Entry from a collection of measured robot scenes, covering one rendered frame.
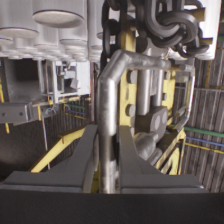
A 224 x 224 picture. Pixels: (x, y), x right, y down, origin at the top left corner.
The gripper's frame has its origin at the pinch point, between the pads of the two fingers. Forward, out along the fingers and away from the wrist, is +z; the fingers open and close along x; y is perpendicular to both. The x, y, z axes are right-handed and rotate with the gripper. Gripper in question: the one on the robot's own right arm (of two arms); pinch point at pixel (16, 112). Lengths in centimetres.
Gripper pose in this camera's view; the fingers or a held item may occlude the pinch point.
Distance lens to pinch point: 27.3
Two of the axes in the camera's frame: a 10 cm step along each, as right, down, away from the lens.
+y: 0.1, -9.7, -2.6
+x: -1.7, -2.5, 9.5
